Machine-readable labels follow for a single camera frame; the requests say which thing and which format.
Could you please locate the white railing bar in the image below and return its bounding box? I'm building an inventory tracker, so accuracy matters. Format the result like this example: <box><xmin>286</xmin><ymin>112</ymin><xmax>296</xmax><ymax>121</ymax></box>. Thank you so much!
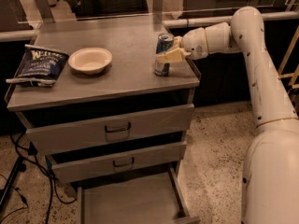
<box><xmin>0</xmin><ymin>11</ymin><xmax>299</xmax><ymax>42</ymax></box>

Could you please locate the grey drawer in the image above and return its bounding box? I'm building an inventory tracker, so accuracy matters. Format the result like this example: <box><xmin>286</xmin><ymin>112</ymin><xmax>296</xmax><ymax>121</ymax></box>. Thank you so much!
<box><xmin>52</xmin><ymin>141</ymin><xmax>187</xmax><ymax>183</ymax></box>
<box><xmin>77</xmin><ymin>164</ymin><xmax>200</xmax><ymax>224</ymax></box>
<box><xmin>26</xmin><ymin>104</ymin><xmax>194</xmax><ymax>155</ymax></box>

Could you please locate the black tripod leg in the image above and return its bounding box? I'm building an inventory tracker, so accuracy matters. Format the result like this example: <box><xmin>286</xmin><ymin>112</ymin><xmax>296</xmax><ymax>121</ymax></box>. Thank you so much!
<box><xmin>0</xmin><ymin>157</ymin><xmax>24</xmax><ymax>212</ymax></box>

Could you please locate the bottom grey drawer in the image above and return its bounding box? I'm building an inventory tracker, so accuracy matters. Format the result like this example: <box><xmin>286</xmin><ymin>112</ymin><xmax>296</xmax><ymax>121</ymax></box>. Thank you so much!
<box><xmin>77</xmin><ymin>164</ymin><xmax>200</xmax><ymax>224</ymax></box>

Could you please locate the redbull can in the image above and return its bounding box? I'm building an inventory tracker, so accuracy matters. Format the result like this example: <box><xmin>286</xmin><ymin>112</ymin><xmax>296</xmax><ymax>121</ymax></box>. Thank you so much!
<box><xmin>154</xmin><ymin>33</ymin><xmax>174</xmax><ymax>77</ymax></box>

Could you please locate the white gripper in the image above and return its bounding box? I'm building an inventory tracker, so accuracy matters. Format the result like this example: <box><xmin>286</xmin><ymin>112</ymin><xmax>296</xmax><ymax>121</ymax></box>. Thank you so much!
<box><xmin>156</xmin><ymin>28</ymin><xmax>208</xmax><ymax>63</ymax></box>

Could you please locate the grey drawer cabinet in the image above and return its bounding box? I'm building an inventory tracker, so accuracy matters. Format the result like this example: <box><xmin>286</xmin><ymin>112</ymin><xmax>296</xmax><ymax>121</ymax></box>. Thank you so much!
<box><xmin>4</xmin><ymin>15</ymin><xmax>202</xmax><ymax>224</ymax></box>

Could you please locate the clear acrylic barrier panel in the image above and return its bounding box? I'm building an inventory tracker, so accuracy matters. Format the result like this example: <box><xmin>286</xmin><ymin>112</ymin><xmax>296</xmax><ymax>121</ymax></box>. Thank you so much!
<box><xmin>0</xmin><ymin>0</ymin><xmax>298</xmax><ymax>24</ymax></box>

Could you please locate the black floor cable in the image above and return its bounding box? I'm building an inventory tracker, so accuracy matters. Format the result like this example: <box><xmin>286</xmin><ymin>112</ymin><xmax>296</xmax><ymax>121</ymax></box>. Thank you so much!
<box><xmin>0</xmin><ymin>133</ymin><xmax>78</xmax><ymax>224</ymax></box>

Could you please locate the blue kettle chips bag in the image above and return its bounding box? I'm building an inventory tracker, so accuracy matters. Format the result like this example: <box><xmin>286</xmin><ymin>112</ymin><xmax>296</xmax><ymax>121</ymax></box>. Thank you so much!
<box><xmin>6</xmin><ymin>45</ymin><xmax>69</xmax><ymax>87</ymax></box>

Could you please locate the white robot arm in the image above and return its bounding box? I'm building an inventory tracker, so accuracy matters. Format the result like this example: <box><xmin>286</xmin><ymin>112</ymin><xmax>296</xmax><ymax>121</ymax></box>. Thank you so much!
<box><xmin>156</xmin><ymin>7</ymin><xmax>299</xmax><ymax>224</ymax></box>

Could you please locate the middle grey drawer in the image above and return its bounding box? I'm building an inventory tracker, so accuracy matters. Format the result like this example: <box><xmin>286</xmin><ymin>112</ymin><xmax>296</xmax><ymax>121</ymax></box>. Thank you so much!
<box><xmin>52</xmin><ymin>141</ymin><xmax>187</xmax><ymax>183</ymax></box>

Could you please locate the top grey drawer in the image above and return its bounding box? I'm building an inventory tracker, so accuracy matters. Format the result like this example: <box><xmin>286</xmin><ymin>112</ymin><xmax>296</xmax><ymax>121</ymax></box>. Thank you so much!
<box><xmin>26</xmin><ymin>104</ymin><xmax>194</xmax><ymax>155</ymax></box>

